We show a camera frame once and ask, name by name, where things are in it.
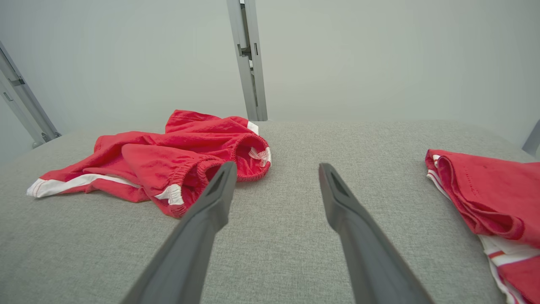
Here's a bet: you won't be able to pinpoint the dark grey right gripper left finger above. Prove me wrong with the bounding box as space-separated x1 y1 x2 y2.
120 161 238 304

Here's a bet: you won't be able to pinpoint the grey metal partition post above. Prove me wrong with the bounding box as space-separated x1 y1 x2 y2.
0 40 62 149

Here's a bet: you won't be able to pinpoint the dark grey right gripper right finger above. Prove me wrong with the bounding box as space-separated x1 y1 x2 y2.
319 163 435 304

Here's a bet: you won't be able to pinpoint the grey double partition post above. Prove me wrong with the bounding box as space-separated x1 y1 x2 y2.
227 0 268 122

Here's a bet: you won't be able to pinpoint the red shorts with white trim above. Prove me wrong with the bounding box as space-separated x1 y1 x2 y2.
26 110 272 219

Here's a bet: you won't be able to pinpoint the red white jersey shirt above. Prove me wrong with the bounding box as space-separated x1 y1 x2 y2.
425 149 540 304

